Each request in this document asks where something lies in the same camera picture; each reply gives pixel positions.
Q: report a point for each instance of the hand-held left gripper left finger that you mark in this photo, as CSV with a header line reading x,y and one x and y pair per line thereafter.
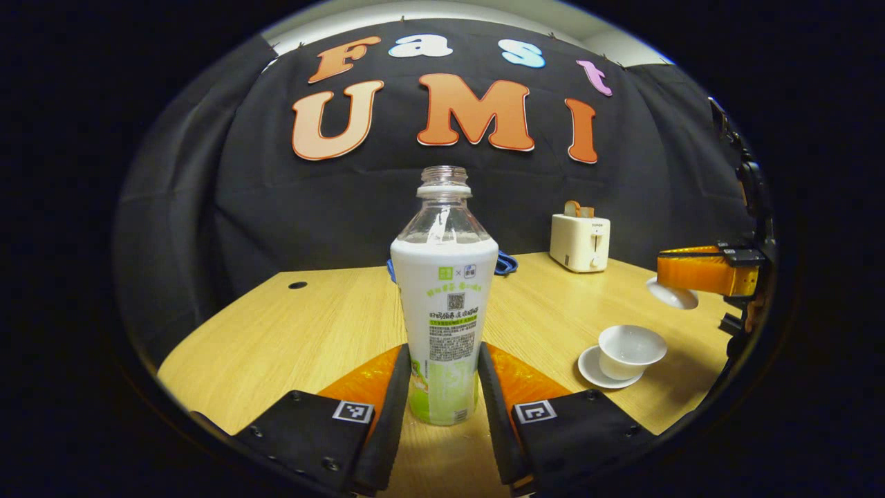
x,y
394,429

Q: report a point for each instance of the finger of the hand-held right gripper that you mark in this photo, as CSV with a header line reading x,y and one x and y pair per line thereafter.
x,y
698,273

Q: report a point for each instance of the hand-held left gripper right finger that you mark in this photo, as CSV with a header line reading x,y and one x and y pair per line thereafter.
x,y
492,429

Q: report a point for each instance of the white teacup lid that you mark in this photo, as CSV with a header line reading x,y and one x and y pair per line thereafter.
x,y
674,297

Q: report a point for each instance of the white porcelain teacup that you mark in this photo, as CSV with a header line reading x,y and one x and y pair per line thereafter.
x,y
626,360

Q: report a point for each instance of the clear white-labelled water bottle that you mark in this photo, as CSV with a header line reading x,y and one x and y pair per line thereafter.
x,y
442,311

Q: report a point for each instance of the white porcelain saucer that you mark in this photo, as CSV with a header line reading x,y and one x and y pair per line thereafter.
x,y
591,370

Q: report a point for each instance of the cream toaster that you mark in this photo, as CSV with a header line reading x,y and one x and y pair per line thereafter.
x,y
577,242

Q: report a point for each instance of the blue folded towel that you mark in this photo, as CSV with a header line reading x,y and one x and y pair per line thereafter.
x,y
507,263

